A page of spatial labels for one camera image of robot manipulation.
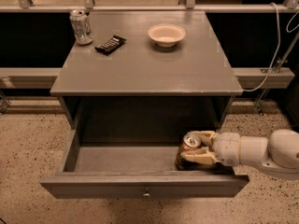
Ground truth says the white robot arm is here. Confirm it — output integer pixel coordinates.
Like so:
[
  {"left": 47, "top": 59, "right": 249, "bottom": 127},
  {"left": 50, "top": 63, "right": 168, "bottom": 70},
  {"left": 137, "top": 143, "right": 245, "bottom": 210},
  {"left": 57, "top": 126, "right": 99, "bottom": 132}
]
[{"left": 179, "top": 129, "right": 299, "bottom": 180}]

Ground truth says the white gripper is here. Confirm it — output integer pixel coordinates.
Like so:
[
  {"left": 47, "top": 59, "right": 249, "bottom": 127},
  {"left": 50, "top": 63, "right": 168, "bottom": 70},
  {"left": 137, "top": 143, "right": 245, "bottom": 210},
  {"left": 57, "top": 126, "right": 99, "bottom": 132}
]
[{"left": 180, "top": 131, "right": 240, "bottom": 166}]

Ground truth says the orange soda can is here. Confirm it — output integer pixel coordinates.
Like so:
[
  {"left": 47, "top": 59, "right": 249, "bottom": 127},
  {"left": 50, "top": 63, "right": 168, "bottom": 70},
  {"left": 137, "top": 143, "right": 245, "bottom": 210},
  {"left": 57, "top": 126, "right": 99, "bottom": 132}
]
[{"left": 175, "top": 133, "right": 201, "bottom": 171}]

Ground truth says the grey open top drawer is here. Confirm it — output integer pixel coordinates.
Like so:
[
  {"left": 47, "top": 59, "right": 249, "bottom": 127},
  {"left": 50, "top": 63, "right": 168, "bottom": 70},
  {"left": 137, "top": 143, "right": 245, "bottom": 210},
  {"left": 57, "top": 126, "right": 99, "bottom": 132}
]
[{"left": 39, "top": 96, "right": 250, "bottom": 200}]

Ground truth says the grey wooden cabinet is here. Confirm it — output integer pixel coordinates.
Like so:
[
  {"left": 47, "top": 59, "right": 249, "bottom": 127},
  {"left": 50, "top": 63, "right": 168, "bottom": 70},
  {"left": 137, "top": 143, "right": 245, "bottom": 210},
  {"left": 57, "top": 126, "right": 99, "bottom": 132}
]
[{"left": 50, "top": 10, "right": 244, "bottom": 130}]

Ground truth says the silver white soda can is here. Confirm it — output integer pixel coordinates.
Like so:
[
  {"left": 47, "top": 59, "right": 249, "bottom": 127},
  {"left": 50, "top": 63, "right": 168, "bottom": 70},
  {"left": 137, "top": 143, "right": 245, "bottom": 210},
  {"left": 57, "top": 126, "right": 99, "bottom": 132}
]
[{"left": 69, "top": 9, "right": 93, "bottom": 45}]

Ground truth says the metal railing frame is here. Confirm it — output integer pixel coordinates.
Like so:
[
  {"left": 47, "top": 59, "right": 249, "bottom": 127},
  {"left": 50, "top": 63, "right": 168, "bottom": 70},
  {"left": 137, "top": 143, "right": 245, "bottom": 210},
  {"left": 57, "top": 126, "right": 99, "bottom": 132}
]
[{"left": 1, "top": 0, "right": 298, "bottom": 110}]

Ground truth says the white ceramic bowl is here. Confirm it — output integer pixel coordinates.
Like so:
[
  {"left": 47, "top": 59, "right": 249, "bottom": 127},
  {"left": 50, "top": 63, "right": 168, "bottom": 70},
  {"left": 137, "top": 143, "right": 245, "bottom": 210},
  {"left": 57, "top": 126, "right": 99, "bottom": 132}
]
[{"left": 148, "top": 23, "right": 186, "bottom": 48}]

